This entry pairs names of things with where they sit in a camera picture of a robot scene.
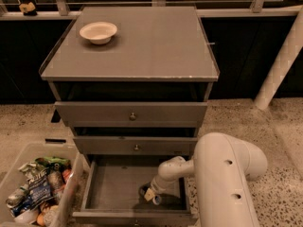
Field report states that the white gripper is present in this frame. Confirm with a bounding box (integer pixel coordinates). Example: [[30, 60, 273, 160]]
[[144, 175, 172, 201]]

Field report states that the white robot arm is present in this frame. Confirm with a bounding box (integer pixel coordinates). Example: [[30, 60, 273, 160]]
[[144, 132, 268, 227]]

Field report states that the grey bottom drawer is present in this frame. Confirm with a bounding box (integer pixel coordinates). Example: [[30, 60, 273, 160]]
[[73, 155, 198, 227]]

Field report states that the grey drawer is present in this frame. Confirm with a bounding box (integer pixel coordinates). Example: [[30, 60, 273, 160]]
[[55, 101, 206, 128], [74, 136, 197, 155], [73, 155, 198, 227]]

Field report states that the grey middle drawer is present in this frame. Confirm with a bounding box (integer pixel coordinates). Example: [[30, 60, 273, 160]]
[[74, 136, 197, 155]]

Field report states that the grey top drawer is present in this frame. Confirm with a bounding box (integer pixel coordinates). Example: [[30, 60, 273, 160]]
[[55, 101, 206, 128]]

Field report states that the grey drawer cabinet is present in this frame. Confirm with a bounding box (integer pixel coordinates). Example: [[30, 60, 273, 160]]
[[38, 5, 220, 168]]

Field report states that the silver can in bin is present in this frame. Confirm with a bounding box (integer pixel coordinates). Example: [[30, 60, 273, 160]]
[[6, 183, 28, 208]]

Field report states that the green snack bag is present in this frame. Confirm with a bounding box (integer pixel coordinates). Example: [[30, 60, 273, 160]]
[[18, 156, 72, 180]]

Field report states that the clear plastic bin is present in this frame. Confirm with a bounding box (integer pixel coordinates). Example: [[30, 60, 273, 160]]
[[0, 144, 83, 227]]

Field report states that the blue chip bag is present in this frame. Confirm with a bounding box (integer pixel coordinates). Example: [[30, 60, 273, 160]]
[[10, 170, 52, 217]]

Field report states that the white diagonal pole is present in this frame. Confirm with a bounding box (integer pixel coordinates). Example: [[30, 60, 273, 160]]
[[254, 8, 303, 110]]

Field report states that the white paper bowl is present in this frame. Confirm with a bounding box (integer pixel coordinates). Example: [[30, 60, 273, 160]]
[[80, 22, 117, 44]]

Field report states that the yellow black object on ledge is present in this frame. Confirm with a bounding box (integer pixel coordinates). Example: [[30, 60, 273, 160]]
[[19, 2, 37, 16]]

